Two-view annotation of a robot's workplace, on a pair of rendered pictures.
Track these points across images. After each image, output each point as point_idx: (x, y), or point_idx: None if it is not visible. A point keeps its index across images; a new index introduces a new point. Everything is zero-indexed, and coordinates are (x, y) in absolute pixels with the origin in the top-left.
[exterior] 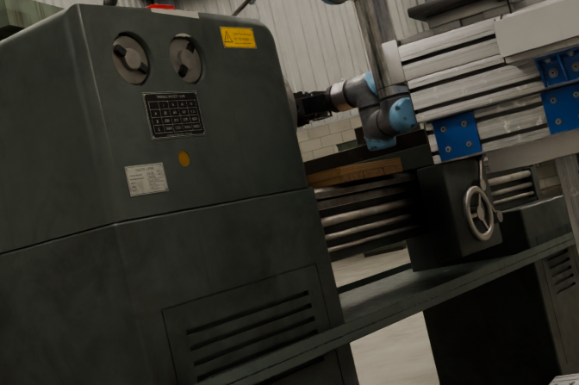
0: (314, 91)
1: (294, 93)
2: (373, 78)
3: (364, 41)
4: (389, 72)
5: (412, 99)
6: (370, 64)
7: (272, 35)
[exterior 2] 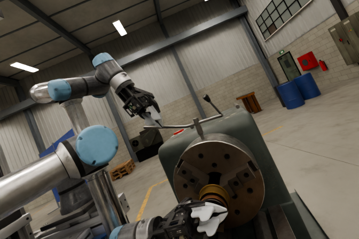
0: (171, 213)
1: (187, 201)
2: (127, 220)
3: (117, 196)
4: (127, 203)
5: (127, 218)
6: (123, 210)
7: (158, 157)
